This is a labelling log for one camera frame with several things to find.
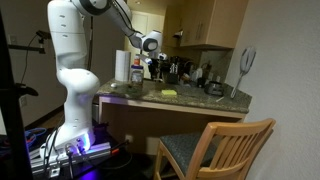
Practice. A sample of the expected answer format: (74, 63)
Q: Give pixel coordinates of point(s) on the wooden wall cabinet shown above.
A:
(208, 22)

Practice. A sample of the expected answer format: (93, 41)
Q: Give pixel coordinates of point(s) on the black tripod pole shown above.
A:
(13, 110)

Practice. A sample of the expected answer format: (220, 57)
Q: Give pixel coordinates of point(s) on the wooden desk frame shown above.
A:
(140, 115)

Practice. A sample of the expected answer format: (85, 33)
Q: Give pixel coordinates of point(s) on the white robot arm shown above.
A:
(75, 76)

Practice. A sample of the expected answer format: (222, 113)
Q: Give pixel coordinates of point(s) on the clear jar with dark lid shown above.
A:
(137, 76)

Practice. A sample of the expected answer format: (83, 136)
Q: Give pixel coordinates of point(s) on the white bar of soap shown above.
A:
(113, 85)

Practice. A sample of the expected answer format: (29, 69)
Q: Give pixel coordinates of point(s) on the white spoon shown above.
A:
(220, 99)

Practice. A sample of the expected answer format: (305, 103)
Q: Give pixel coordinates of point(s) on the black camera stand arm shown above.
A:
(30, 46)

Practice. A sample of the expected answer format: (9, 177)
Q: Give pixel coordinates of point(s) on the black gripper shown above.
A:
(155, 67)

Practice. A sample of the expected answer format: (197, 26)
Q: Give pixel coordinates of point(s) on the black pot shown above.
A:
(213, 88)

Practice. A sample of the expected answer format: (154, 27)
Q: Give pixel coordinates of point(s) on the white paper towel roll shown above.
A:
(122, 65)

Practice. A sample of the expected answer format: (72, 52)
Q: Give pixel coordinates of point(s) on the black coffee maker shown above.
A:
(173, 71)

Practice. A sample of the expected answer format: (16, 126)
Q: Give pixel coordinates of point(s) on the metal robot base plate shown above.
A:
(71, 158)

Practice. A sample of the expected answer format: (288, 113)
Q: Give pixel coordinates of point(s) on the wooden chair with dark seat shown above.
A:
(213, 150)

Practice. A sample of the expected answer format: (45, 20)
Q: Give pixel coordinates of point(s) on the white wall outlet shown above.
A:
(128, 138)

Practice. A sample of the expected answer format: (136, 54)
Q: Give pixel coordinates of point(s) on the orange bottle with white cap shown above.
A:
(136, 60)

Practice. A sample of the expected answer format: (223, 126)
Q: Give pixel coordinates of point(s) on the yellow sponge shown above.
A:
(169, 92)

